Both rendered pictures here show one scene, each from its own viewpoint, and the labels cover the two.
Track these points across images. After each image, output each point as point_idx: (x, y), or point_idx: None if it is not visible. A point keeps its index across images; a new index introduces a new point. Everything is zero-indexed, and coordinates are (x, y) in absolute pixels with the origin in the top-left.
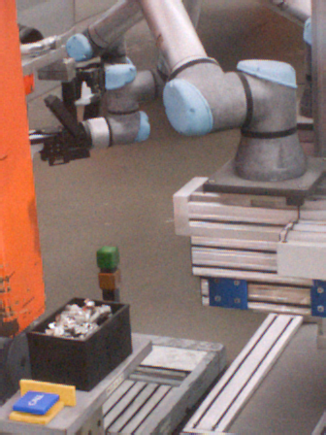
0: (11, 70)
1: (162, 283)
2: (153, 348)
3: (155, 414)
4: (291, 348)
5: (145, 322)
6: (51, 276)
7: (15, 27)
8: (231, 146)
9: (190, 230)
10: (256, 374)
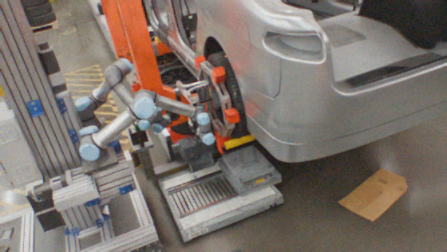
0: (136, 69)
1: None
2: (203, 219)
3: (173, 203)
4: (135, 216)
5: (242, 246)
6: (323, 246)
7: (135, 61)
8: None
9: None
10: (132, 198)
